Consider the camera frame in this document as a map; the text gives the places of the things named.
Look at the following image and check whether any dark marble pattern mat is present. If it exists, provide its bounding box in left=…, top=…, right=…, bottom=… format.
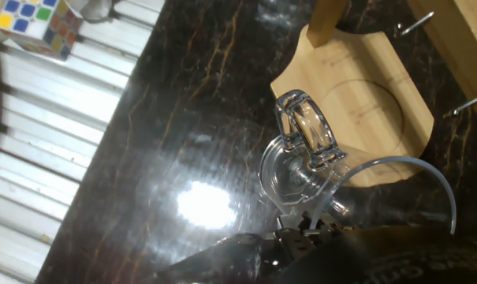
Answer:
left=35, top=0, right=477, bottom=284

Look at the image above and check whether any wooden cup rack with hooks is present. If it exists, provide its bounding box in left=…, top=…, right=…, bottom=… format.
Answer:
left=270, top=0, right=477, bottom=189

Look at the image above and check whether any clear glass cup with handle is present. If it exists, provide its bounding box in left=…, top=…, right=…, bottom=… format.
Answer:
left=259, top=89, right=458, bottom=237

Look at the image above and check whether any Rubik's cube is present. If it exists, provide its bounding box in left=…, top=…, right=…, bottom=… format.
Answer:
left=0, top=0, right=84, bottom=62

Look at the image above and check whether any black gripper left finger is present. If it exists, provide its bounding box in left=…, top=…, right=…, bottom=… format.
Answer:
left=276, top=215, right=316, bottom=261

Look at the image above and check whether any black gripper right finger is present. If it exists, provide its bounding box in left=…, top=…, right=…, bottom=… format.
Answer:
left=319, top=215, right=344, bottom=234

